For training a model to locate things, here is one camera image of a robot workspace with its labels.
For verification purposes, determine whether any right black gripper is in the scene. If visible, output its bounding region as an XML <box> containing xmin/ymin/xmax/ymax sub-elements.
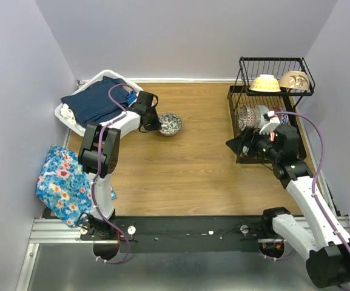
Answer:
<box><xmin>226</xmin><ymin>125</ymin><xmax>281</xmax><ymax>162</ymax></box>

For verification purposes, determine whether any grey paisley pattern bowl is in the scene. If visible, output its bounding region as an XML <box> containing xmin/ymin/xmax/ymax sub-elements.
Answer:
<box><xmin>158</xmin><ymin>113</ymin><xmax>183</xmax><ymax>136</ymax></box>

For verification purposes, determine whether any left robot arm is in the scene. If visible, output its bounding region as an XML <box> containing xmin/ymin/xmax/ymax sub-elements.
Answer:
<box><xmin>78</xmin><ymin>91</ymin><xmax>160</xmax><ymax>239</ymax></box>

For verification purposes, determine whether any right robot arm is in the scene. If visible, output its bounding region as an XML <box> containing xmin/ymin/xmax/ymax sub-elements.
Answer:
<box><xmin>226</xmin><ymin>124</ymin><xmax>350</xmax><ymax>288</ymax></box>

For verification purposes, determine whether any black two-tier dish rack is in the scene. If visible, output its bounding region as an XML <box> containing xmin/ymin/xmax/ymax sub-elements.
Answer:
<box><xmin>227</xmin><ymin>56</ymin><xmax>316</xmax><ymax>165</ymax></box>

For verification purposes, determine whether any white plastic laundry basket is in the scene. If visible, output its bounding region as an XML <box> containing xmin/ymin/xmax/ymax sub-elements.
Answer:
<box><xmin>54</xmin><ymin>69</ymin><xmax>143</xmax><ymax>136</ymax></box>

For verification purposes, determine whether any brown lattice pattern bowl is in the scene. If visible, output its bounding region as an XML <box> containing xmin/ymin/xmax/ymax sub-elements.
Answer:
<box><xmin>238</xmin><ymin>105</ymin><xmax>257</xmax><ymax>131</ymax></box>

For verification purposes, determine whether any white ribbed bowl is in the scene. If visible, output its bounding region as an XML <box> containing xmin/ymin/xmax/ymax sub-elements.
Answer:
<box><xmin>254</xmin><ymin>105</ymin><xmax>270</xmax><ymax>129</ymax></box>

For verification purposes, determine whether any blue zigzag pattern bowl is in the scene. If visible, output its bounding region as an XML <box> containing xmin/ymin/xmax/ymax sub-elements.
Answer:
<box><xmin>272</xmin><ymin>106</ymin><xmax>289</xmax><ymax>125</ymax></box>

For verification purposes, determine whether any dark blue folded garment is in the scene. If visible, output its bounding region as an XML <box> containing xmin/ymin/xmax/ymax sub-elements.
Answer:
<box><xmin>61</xmin><ymin>76</ymin><xmax>125</xmax><ymax>128</ymax></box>

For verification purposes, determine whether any yellow patterned bowl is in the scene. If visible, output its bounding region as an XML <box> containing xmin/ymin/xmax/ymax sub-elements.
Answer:
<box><xmin>250</xmin><ymin>74</ymin><xmax>281</xmax><ymax>93</ymax></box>

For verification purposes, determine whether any white crumpled cloth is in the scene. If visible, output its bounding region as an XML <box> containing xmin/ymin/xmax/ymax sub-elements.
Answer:
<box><xmin>60</xmin><ymin>104</ymin><xmax>85</xmax><ymax>132</ymax></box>

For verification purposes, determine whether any beige bowl brown leaf pattern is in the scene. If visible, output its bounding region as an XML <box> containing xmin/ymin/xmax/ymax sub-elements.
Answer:
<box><xmin>279</xmin><ymin>70</ymin><xmax>309</xmax><ymax>91</ymax></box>

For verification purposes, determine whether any blue floral fabric bag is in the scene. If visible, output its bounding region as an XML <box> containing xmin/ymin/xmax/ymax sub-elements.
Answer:
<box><xmin>36</xmin><ymin>145</ymin><xmax>116</xmax><ymax>227</ymax></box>

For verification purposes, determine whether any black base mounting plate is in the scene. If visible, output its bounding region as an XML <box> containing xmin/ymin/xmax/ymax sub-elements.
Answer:
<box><xmin>79</xmin><ymin>215</ymin><xmax>285</xmax><ymax>257</ymax></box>

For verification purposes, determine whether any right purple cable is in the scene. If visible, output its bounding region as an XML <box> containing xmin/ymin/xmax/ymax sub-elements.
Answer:
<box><xmin>264</xmin><ymin>110</ymin><xmax>350</xmax><ymax>289</ymax></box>

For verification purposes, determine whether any aluminium frame rail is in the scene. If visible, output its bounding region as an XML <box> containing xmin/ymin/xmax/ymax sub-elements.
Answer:
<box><xmin>17</xmin><ymin>218</ymin><xmax>338</xmax><ymax>290</ymax></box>

